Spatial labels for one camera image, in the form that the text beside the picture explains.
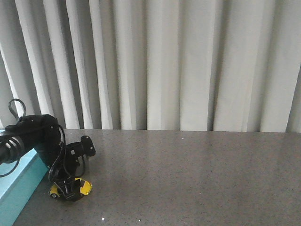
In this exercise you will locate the yellow toy beetle car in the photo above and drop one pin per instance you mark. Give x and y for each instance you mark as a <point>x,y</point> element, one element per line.
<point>84,188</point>

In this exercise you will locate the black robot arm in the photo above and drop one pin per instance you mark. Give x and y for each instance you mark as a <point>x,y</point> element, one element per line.
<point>45,135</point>

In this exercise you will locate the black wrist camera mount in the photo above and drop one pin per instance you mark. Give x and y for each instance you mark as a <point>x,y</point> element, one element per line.
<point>87,146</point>

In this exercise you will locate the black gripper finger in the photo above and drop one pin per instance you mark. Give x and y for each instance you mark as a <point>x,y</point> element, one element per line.
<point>75,193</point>
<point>63,187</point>

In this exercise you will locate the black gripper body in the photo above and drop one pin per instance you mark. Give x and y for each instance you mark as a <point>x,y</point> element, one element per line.
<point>64,161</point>

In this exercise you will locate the grey pleated curtain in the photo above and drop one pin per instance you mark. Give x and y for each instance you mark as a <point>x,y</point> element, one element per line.
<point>192,65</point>

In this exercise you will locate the light blue storage box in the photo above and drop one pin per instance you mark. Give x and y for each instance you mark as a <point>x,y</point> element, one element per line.
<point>17,187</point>

